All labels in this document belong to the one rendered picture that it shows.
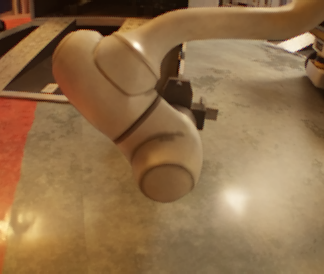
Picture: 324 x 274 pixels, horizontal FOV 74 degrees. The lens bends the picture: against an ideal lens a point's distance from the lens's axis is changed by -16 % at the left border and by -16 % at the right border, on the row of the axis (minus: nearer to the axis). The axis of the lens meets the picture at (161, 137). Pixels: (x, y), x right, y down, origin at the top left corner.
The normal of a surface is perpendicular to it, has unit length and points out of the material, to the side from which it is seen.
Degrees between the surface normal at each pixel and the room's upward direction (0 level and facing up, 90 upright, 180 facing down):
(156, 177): 76
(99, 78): 64
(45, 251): 0
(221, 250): 0
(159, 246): 0
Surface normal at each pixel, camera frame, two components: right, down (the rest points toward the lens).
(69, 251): 0.08, -0.82
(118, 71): 0.24, 0.11
